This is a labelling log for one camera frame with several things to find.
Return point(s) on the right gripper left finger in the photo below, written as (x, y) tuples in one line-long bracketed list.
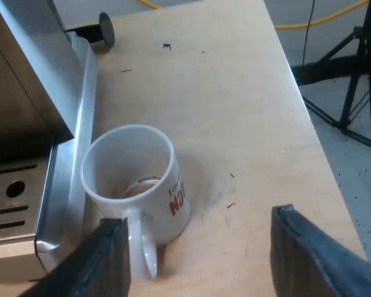
[(92, 263)]

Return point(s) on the small black tamper with knob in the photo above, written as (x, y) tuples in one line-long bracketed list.
[(106, 29)]

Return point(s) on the steel espresso machine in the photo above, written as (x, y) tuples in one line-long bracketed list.
[(34, 123)]

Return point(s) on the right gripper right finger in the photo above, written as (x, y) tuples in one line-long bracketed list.
[(315, 260)]

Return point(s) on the white mug with red and black print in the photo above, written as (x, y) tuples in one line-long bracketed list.
[(136, 173)]

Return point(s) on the black tripod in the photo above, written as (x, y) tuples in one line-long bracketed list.
[(355, 71)]

